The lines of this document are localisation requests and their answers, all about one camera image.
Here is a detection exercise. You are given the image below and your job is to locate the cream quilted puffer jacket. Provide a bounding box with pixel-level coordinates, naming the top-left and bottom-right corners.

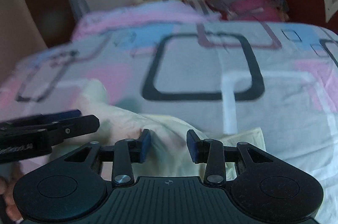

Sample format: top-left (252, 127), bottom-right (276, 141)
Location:
top-left (75, 78), bottom-right (266, 182)

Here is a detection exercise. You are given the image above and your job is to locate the pile of grey pink clothes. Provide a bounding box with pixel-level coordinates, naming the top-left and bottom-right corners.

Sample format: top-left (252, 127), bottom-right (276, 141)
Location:
top-left (205, 0), bottom-right (289, 22)

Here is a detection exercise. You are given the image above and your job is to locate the person's left hand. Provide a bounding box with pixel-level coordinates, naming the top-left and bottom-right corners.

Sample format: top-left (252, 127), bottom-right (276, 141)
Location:
top-left (1, 162), bottom-right (23, 223)

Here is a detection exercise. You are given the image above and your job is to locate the patterned pink blue bedsheet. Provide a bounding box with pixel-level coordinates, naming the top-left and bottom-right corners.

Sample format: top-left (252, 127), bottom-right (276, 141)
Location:
top-left (1, 22), bottom-right (337, 223)

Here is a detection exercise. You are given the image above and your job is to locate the pink folded blanket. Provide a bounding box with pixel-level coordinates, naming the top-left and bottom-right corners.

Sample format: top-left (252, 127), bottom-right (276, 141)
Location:
top-left (71, 0), bottom-right (221, 42)

